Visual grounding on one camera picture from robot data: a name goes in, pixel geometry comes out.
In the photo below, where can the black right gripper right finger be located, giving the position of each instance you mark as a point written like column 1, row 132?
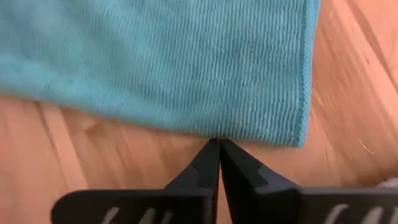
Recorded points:
column 280, row 205

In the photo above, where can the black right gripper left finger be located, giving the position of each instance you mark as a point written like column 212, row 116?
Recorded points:
column 140, row 207

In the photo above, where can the teal microfiber towel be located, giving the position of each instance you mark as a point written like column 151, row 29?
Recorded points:
column 155, row 62

